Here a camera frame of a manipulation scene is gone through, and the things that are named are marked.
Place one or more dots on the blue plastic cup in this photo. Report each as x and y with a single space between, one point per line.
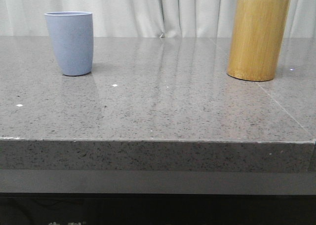
72 39

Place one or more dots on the bamboo cylindrical holder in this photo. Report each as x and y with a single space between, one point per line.
256 39

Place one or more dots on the white curtain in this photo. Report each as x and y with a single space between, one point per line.
125 18

